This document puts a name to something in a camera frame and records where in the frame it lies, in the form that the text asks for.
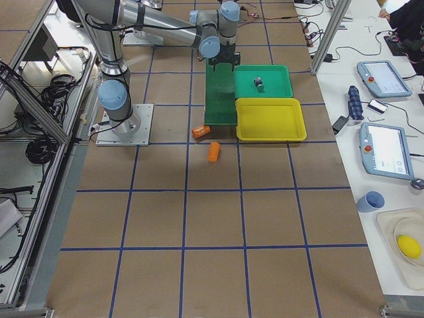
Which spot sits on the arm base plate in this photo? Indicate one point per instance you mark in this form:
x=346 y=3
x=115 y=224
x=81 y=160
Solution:
x=135 y=131
x=141 y=38

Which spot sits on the teach pendant near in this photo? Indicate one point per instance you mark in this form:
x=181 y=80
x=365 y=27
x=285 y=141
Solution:
x=384 y=151

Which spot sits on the green conveyor belt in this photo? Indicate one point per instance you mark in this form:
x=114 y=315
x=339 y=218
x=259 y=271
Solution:
x=220 y=107

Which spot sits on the orange cylinder with white print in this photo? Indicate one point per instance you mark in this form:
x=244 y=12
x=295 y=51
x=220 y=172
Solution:
x=200 y=131

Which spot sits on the black power adapter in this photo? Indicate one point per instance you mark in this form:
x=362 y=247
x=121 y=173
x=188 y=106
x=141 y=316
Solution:
x=339 y=124

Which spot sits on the green push button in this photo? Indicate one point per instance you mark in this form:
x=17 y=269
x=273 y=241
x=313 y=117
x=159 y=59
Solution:
x=258 y=84

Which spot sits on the teach pendant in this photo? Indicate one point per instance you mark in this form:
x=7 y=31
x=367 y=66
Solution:
x=382 y=79
x=384 y=151

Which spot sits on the aluminium frame post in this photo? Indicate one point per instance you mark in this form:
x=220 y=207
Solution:
x=339 y=10

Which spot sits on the yellow plastic tray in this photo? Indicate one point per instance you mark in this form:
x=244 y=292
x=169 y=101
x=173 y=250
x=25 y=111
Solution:
x=270 y=119

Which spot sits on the green plastic tray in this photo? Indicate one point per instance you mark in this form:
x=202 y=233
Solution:
x=276 y=80

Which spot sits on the plain orange cylinder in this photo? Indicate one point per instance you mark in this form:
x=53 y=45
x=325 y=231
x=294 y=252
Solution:
x=213 y=153

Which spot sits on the blue plaid folded umbrella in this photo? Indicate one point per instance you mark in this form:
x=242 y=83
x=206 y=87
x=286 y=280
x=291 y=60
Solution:
x=355 y=109

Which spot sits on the yellow lemon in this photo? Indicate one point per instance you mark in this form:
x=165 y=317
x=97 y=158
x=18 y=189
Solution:
x=409 y=246

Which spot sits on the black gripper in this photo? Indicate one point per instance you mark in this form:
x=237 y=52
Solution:
x=227 y=53

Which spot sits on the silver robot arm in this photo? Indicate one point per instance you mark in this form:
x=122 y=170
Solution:
x=119 y=30

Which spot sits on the teach pendant far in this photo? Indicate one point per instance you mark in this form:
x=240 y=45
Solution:
x=382 y=79

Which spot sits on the blue plastic cup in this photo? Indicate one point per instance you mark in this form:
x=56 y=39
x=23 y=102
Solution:
x=370 y=201

